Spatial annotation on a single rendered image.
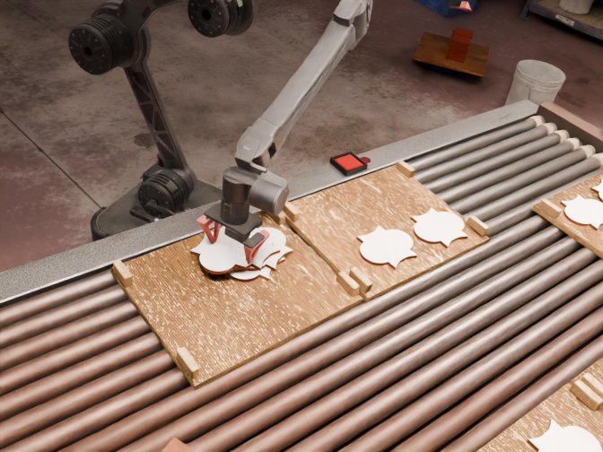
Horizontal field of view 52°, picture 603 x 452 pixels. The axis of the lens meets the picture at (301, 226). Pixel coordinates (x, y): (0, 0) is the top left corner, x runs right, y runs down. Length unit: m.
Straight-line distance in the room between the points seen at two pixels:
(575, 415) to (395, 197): 0.68
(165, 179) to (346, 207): 1.07
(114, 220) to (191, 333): 1.38
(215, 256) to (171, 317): 0.16
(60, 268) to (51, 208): 1.64
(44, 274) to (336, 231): 0.66
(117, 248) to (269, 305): 0.37
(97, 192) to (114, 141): 0.44
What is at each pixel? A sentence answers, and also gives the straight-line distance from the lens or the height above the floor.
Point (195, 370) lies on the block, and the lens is 1.15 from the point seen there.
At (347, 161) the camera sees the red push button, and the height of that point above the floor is 0.93.
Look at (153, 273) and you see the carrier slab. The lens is 1.34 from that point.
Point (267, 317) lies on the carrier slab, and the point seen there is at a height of 0.94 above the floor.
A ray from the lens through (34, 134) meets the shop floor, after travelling 3.56.
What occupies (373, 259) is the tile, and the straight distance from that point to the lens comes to 1.42.
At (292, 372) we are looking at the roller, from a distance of 1.21.
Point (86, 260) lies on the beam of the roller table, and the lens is 1.42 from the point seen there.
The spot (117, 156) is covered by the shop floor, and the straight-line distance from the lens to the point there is 3.33.
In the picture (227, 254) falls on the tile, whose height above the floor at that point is 0.98.
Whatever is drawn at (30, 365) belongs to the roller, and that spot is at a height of 0.92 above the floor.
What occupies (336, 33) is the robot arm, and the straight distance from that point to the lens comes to 1.35.
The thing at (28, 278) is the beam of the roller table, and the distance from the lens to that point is 1.40.
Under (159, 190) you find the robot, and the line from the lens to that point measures 2.43.
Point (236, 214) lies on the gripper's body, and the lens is 1.22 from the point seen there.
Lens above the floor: 1.89
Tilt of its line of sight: 40 degrees down
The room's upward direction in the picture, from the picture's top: 9 degrees clockwise
